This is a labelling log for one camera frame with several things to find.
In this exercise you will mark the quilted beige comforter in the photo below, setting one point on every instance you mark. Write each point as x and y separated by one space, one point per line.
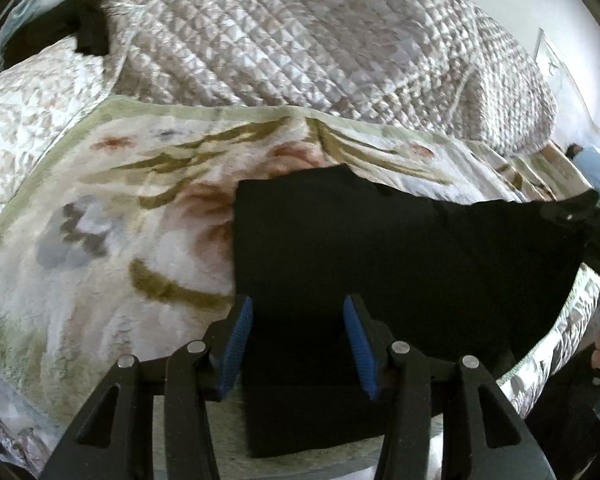
442 66

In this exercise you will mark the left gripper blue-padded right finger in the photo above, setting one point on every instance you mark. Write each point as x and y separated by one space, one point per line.
483 435

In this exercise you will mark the black pants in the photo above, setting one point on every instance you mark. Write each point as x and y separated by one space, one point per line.
487 279

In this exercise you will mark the dark clothes pile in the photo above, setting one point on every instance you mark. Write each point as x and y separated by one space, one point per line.
50 15

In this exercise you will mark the floral plush blanket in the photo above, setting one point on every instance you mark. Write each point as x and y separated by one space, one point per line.
118 242

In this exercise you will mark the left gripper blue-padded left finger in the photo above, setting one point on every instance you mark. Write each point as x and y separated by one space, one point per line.
111 436

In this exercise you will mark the floral white bed sheet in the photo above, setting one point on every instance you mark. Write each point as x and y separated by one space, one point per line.
41 97

